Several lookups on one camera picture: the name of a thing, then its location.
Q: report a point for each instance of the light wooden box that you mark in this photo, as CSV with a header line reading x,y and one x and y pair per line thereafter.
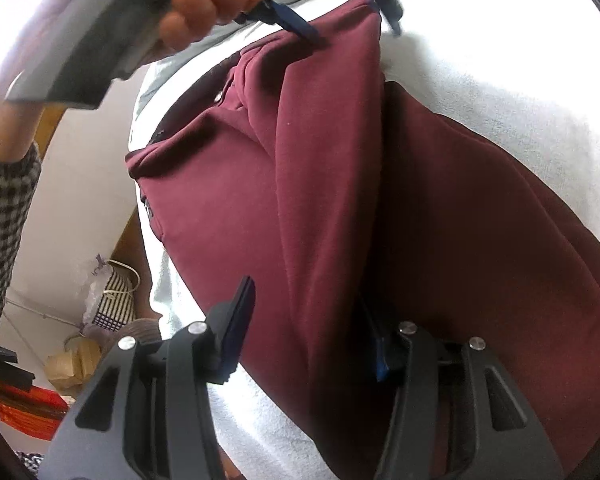
x,y
75,365

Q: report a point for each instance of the person's left hand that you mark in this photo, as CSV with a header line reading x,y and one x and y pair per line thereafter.
x,y
205,5

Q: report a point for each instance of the brown knitted item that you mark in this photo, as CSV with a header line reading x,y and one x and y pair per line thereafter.
x,y
135,332

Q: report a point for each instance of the black flat block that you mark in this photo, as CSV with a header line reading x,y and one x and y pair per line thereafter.
x,y
5,367

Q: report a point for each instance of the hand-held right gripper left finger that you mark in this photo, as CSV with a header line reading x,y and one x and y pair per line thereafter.
x,y
237,330

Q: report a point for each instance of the checkered woven bag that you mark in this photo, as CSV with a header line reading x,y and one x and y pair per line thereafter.
x,y
112,305

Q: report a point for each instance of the person's left forearm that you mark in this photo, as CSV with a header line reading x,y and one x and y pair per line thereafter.
x,y
5,210

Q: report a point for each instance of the maroon pants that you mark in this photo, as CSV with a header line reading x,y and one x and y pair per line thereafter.
x,y
330,160

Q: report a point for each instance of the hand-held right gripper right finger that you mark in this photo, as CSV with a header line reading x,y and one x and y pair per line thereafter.
x,y
384,360

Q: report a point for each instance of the white bed sheet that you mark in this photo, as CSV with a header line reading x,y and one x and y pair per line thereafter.
x,y
505,85

